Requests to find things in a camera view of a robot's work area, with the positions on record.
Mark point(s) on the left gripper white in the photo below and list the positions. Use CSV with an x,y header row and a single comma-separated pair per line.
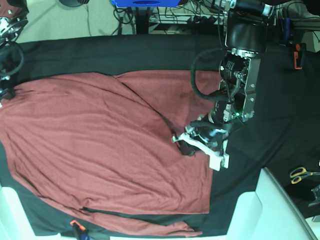
x,y
211,139

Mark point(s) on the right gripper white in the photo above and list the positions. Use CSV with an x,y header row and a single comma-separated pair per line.
x,y
7,93

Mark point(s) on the red long-sleeve T-shirt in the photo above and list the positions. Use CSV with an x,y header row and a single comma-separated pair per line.
x,y
98,147

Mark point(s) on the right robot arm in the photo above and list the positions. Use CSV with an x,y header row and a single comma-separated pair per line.
x,y
13,19

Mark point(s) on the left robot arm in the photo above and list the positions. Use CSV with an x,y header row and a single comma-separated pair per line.
x,y
246,30

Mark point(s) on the black table cloth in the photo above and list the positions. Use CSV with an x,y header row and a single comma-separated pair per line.
x,y
283,134

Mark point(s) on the orange black clamp bottom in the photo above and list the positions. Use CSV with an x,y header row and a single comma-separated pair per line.
x,y
80,232

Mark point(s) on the orange black clamp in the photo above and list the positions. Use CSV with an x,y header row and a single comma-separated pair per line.
x,y
80,232
299,54

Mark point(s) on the white power strip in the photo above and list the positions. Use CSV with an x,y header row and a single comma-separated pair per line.
x,y
183,19

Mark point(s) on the blue box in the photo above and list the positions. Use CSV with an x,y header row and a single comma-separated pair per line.
x,y
145,3

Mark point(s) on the orange black clamp right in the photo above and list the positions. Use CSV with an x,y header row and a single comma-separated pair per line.
x,y
299,54

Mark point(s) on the yellow-handled scissors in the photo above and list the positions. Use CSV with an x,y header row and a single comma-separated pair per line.
x,y
300,173

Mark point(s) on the black table stand post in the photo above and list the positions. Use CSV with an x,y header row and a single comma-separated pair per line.
x,y
142,16

